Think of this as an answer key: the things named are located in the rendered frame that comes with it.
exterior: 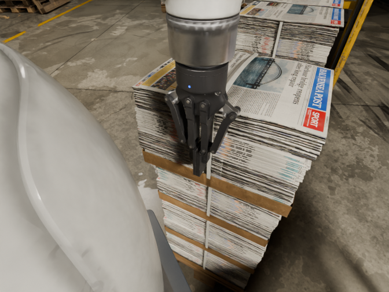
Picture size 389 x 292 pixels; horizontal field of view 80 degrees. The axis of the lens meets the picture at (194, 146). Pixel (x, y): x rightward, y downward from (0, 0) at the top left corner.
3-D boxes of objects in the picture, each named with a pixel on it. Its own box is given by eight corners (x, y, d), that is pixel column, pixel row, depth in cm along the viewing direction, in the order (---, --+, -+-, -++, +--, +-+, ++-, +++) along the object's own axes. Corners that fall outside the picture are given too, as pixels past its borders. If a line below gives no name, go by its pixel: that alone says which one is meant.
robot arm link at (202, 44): (187, 0, 33) (188, 43, 37) (150, 15, 27) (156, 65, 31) (250, 7, 30) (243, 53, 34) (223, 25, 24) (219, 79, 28)
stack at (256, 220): (169, 265, 122) (148, 152, 66) (241, 137, 198) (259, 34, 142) (239, 305, 109) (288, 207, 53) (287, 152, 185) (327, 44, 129)
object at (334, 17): (234, 17, 87) (235, 13, 86) (254, 2, 106) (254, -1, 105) (342, 29, 75) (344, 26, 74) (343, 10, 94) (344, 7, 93)
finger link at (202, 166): (203, 141, 44) (206, 142, 44) (202, 166, 49) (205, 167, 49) (196, 151, 42) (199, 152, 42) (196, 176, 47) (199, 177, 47)
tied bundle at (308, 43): (224, 74, 102) (229, 15, 87) (243, 51, 122) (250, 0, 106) (315, 92, 90) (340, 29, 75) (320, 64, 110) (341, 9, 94)
